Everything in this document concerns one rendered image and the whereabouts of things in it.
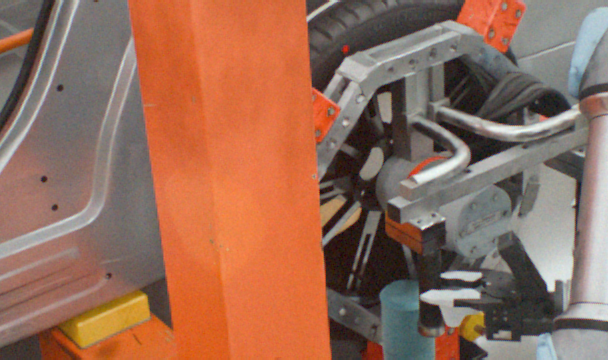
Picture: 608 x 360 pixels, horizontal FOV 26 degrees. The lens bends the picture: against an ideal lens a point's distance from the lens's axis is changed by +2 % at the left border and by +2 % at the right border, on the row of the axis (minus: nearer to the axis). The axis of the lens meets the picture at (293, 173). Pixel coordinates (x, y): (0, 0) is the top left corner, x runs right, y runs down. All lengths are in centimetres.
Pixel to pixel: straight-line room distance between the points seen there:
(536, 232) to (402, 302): 168
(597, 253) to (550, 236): 222
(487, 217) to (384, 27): 36
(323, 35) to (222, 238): 61
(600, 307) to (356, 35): 77
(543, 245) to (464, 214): 164
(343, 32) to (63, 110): 47
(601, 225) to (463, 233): 57
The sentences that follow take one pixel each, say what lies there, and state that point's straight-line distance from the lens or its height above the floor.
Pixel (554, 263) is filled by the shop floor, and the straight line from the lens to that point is 371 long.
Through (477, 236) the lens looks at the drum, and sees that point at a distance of 220.
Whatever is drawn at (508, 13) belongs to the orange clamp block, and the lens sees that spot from 229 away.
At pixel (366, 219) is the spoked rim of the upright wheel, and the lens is 237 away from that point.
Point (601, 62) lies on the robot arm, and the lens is 168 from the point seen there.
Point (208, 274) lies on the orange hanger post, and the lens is 170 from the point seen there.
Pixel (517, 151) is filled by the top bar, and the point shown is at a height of 98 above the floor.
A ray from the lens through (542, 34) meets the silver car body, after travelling 269.
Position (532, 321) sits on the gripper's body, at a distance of 208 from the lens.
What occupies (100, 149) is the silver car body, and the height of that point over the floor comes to 102.
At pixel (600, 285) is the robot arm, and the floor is 109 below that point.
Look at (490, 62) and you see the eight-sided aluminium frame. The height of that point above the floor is 105.
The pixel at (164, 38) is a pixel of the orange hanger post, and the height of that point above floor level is 138.
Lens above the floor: 196
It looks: 28 degrees down
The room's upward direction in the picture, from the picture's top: 5 degrees counter-clockwise
